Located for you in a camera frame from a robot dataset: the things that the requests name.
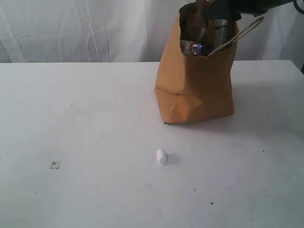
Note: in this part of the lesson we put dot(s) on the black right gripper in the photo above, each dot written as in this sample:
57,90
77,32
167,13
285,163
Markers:
231,10

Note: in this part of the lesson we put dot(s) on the long pasta packet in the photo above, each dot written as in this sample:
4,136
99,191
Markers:
220,32

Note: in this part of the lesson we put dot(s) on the brown pouch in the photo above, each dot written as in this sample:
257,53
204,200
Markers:
193,24

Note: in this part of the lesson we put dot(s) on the white blue salt packet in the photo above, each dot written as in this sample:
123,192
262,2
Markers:
193,49

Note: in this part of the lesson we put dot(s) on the brown paper bag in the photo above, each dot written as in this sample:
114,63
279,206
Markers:
196,88

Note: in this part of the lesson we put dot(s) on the white cube by pasta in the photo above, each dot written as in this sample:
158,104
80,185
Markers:
161,156

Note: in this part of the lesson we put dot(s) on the small torn paper scrap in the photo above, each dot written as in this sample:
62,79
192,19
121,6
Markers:
55,165

